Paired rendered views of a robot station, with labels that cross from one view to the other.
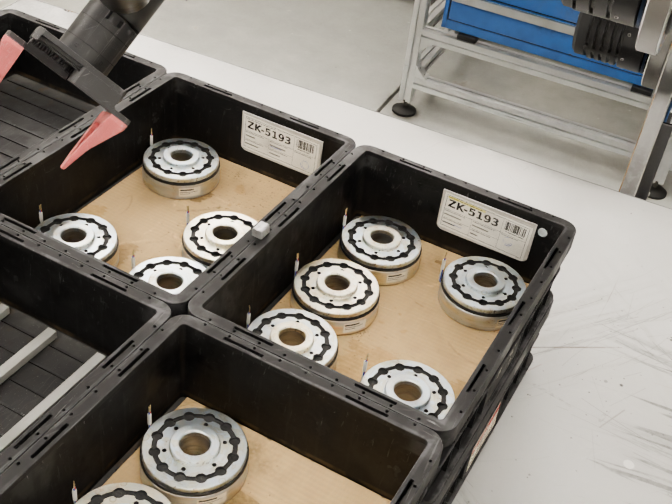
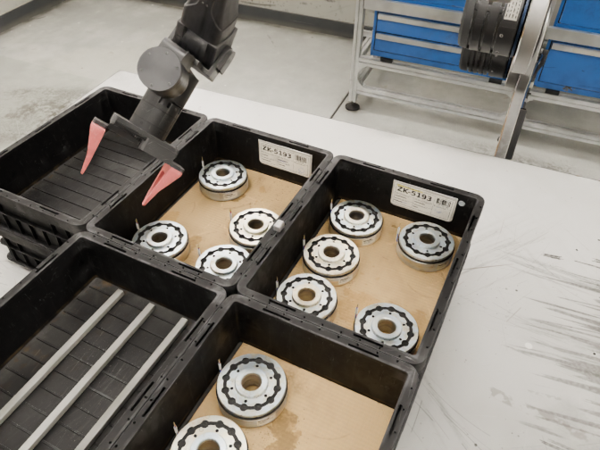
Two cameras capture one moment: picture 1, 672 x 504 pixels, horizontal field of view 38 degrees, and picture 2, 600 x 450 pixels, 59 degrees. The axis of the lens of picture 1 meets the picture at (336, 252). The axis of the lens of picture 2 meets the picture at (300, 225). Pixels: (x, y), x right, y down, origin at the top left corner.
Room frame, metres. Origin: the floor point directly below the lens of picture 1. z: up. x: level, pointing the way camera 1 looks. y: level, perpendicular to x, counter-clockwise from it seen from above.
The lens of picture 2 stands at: (0.21, 0.03, 1.56)
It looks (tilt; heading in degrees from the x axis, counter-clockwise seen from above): 43 degrees down; 2
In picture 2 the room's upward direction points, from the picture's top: 1 degrees clockwise
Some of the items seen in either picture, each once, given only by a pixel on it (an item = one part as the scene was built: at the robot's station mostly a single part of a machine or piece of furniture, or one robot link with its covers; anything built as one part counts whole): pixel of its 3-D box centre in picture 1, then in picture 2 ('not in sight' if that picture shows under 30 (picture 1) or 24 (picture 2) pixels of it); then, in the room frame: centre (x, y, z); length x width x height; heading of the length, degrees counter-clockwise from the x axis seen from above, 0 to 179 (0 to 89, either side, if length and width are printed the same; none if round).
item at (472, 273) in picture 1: (485, 281); (427, 238); (0.92, -0.18, 0.86); 0.05 x 0.05 x 0.01
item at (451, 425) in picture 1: (396, 271); (370, 244); (0.85, -0.07, 0.92); 0.40 x 0.30 x 0.02; 156
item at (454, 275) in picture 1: (484, 284); (426, 240); (0.92, -0.18, 0.86); 0.10 x 0.10 x 0.01
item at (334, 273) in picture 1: (336, 284); (331, 252); (0.88, -0.01, 0.86); 0.05 x 0.05 x 0.01
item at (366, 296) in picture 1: (336, 287); (331, 254); (0.88, -0.01, 0.86); 0.10 x 0.10 x 0.01
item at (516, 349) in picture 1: (390, 305); (367, 264); (0.85, -0.07, 0.87); 0.40 x 0.30 x 0.11; 156
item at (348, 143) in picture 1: (175, 177); (220, 192); (0.97, 0.20, 0.92); 0.40 x 0.30 x 0.02; 156
